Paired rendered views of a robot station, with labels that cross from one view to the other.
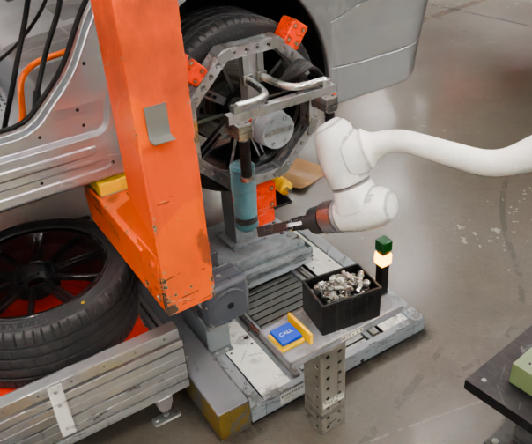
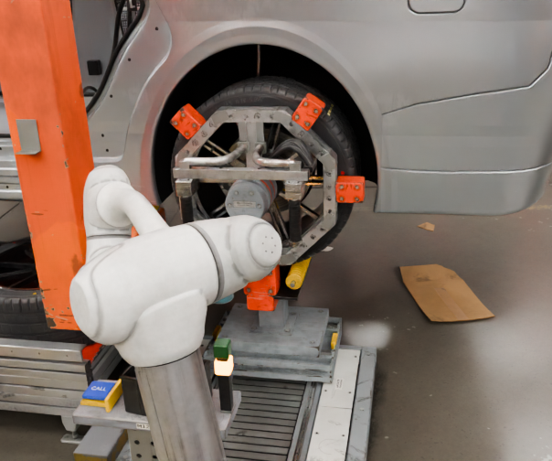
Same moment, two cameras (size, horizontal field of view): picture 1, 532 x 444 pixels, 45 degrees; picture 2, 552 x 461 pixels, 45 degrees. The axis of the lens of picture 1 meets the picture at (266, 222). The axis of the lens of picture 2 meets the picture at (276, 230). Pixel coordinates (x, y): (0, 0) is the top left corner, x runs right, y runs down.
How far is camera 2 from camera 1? 1.61 m
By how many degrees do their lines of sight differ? 39
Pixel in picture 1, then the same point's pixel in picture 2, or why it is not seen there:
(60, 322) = (5, 299)
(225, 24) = (244, 89)
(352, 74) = (413, 184)
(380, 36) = (459, 148)
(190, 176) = (62, 198)
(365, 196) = (94, 251)
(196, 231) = (71, 254)
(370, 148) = (104, 201)
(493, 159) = not seen: hidden behind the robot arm
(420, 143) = (131, 209)
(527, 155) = not seen: hidden behind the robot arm
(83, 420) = not seen: outside the picture
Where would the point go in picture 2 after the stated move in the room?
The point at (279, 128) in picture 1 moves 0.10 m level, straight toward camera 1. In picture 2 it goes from (245, 201) to (222, 210)
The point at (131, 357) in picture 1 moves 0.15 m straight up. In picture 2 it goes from (36, 356) to (28, 316)
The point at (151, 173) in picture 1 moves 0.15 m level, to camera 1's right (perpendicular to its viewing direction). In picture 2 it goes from (25, 181) to (53, 191)
